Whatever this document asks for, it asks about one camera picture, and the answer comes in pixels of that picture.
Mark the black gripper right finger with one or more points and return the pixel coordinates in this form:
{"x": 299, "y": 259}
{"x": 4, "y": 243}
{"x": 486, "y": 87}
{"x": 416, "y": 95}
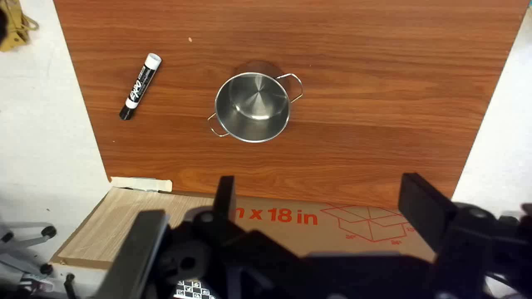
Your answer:
{"x": 426, "y": 213}

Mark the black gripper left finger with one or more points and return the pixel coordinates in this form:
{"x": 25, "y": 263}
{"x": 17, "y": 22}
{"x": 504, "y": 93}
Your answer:
{"x": 225, "y": 208}

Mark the black marker with white cap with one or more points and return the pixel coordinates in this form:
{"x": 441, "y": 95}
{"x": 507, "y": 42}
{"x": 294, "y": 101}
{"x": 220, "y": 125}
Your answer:
{"x": 142, "y": 85}

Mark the small stainless steel pot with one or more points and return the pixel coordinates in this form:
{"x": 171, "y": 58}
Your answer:
{"x": 251, "y": 108}

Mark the cardboard panel with red print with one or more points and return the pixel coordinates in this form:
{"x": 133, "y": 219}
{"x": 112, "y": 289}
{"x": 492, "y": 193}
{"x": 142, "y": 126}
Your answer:
{"x": 288, "y": 216}

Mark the light wooden board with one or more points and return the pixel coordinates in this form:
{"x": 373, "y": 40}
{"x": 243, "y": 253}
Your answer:
{"x": 105, "y": 226}

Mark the grey metal stand legs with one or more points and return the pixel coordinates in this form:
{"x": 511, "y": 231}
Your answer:
{"x": 25, "y": 234}

